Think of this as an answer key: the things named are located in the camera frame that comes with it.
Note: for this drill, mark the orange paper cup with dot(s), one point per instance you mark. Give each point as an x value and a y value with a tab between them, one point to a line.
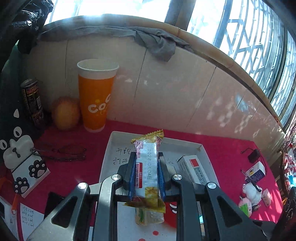
96	97

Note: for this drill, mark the dark frame eyeglasses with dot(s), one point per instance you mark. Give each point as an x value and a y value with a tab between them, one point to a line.
83	153

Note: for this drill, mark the black phone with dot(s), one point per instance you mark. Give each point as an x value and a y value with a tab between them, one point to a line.
52	204

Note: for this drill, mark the black cat print bag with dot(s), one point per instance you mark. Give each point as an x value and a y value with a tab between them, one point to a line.
13	120

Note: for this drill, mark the grey cloth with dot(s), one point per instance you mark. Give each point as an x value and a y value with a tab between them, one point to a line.
159	44

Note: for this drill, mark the clear yellow green packet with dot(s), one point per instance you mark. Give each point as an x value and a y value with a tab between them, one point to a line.
148	217

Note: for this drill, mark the white plush toy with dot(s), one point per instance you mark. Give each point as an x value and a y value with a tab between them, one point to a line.
253	195

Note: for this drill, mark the white box red label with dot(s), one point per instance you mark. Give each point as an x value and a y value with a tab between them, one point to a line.
194	168

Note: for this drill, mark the white panda paw holder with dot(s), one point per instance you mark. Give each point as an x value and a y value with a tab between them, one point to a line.
34	171

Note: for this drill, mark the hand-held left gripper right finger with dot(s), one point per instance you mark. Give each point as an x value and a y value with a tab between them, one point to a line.
161	180

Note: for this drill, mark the blue white medicine box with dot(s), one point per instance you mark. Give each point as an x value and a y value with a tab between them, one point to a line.
256	171

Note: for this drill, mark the pink green small plush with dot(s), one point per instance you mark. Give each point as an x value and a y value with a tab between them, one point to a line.
245	204

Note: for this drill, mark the black shiny jacket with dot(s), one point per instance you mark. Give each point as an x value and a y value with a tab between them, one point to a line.
23	18

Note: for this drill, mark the hanging wicker chair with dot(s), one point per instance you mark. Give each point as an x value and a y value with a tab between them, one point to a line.
285	143

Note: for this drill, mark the red white seat cushion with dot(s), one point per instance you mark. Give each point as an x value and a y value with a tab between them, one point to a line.
290	162

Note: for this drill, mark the black pen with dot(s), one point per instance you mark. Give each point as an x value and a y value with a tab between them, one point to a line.
251	181

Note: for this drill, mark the orange fruit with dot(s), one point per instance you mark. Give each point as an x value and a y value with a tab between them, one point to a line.
66	113

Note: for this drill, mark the window with lattice grille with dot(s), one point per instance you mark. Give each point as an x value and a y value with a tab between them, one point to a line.
249	34

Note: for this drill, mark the yellow white snack bar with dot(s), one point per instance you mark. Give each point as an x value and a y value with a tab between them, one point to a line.
145	166

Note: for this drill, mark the white cardboard tray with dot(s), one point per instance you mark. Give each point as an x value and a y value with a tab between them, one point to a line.
115	148

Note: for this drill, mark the black drink can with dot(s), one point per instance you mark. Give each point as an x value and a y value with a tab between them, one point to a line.
32	102

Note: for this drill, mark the pink tissue pack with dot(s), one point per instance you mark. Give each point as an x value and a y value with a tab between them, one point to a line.
266	198

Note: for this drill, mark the white handwritten note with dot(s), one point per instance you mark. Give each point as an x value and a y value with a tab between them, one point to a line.
29	217

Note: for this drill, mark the pink woven table mat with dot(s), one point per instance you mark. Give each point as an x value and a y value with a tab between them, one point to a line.
69	176

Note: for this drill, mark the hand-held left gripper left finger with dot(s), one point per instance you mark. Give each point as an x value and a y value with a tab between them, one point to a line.
131	180

